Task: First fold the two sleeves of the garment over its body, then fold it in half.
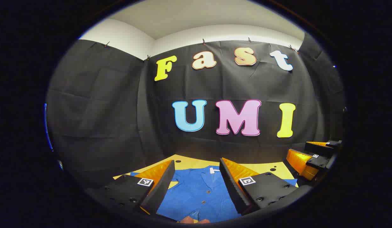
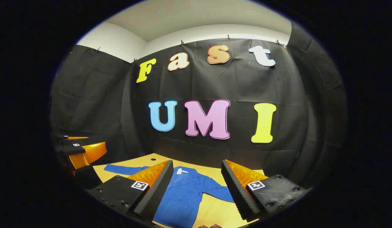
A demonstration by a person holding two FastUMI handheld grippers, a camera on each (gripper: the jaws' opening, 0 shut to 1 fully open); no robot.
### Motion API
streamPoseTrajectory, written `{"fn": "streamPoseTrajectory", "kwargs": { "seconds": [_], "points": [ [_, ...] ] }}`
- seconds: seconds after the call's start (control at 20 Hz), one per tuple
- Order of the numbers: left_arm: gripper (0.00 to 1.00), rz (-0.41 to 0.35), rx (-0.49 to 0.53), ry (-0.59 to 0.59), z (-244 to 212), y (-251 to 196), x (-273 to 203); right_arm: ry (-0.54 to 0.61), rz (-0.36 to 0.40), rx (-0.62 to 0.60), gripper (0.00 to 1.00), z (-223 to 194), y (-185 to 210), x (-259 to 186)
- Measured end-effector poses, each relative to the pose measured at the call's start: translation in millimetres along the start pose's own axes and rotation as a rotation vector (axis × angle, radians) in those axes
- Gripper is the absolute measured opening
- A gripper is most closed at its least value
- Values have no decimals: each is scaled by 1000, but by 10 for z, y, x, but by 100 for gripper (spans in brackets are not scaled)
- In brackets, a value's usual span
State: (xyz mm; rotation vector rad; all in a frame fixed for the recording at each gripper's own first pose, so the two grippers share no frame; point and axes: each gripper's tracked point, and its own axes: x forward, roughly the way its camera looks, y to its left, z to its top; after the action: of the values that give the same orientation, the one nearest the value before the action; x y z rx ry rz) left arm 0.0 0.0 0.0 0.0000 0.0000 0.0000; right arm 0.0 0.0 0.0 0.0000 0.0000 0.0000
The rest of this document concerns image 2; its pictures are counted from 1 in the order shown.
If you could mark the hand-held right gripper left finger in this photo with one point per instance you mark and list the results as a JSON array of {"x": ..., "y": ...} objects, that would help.
[{"x": 158, "y": 193}]

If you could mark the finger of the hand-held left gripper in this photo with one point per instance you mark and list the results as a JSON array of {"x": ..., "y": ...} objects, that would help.
[
  {"x": 71, "y": 142},
  {"x": 91, "y": 155}
]

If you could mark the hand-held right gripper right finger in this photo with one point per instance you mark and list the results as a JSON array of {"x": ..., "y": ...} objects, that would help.
[{"x": 237, "y": 193}]

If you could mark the blue button shirt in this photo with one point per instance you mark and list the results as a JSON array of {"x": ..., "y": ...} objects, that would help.
[{"x": 183, "y": 196}]

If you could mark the black backdrop cloth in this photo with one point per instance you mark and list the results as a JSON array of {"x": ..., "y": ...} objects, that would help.
[{"x": 214, "y": 85}]

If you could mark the row of small cloth clips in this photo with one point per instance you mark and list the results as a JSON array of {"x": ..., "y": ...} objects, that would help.
[{"x": 182, "y": 42}]

